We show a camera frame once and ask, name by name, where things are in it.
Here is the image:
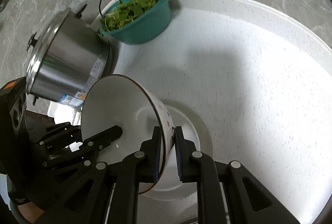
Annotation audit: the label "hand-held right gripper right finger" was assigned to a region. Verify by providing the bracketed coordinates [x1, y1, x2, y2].
[174, 125, 301, 224]

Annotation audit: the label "teal plastic colander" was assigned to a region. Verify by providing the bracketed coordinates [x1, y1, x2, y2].
[100, 0, 173, 45]

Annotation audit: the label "white bowl with red flowers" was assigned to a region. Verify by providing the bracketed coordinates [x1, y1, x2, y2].
[80, 75, 177, 194]

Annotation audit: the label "plain white bowl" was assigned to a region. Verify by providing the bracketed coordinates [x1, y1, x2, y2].
[141, 106, 216, 200]

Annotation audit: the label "chopped green leafy vegetables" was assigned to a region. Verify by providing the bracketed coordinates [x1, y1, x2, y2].
[101, 0, 169, 31]

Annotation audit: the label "blue and white box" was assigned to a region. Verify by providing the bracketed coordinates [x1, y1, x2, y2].
[58, 93, 86, 108]

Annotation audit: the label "stainless steel cooking pot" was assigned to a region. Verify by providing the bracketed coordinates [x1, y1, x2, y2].
[24, 7, 114, 103]

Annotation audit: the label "person's left hand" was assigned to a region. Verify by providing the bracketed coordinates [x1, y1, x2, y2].
[18, 202, 46, 224]

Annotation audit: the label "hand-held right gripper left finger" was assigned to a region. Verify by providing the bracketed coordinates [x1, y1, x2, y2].
[39, 126, 162, 224]

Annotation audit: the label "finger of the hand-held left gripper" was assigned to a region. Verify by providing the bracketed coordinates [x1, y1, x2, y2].
[38, 121, 83, 148]
[43, 125, 123, 170]

